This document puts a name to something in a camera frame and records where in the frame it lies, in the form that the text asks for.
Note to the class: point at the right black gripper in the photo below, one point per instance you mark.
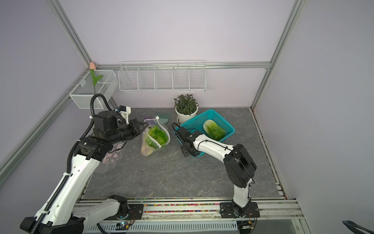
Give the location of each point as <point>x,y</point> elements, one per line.
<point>183,151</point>

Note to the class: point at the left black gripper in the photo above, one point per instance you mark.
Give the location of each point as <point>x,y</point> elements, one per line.
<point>134,124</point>

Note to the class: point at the clear pink-dotted zipper bag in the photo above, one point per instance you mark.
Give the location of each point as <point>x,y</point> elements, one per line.
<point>155,122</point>

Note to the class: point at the chinese cabbage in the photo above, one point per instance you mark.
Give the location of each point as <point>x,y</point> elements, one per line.
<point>213,130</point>
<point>159,135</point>
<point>147,150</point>

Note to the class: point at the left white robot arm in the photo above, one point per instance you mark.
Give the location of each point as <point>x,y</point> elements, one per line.
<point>107,127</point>

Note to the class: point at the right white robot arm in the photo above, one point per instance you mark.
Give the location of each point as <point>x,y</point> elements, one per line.
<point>239,165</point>

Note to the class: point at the teal plastic basket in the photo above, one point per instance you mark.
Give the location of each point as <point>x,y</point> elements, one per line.
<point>197,122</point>

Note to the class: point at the potted green plant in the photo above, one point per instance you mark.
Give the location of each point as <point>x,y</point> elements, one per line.
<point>186,107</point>

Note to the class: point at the artificial pink tulip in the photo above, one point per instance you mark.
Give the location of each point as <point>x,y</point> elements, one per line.
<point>95,78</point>

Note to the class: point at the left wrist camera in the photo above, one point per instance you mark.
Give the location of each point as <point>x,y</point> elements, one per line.
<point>124,111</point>

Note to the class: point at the white wire wall rack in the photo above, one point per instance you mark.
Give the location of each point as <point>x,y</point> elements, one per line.
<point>162,76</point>

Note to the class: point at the white mesh wall basket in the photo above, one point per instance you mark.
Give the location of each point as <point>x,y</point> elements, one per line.
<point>87,87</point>

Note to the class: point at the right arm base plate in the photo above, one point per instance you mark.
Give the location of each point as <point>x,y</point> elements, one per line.
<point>232,210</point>

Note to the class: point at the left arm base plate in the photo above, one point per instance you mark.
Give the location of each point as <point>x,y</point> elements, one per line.
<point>130,212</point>

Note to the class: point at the black cable loop corner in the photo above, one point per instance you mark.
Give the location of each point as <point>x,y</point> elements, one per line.
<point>355,228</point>

